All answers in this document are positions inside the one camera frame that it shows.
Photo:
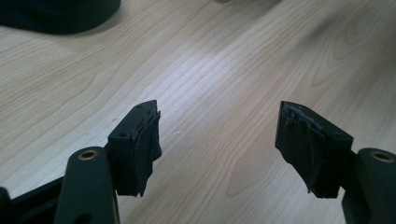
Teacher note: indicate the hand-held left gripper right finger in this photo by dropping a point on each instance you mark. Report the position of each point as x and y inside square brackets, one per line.
[314, 152]

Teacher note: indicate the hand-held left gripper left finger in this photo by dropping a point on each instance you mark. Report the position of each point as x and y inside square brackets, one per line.
[127, 155]

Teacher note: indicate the black sock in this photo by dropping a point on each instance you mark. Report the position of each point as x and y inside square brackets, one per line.
[59, 14]

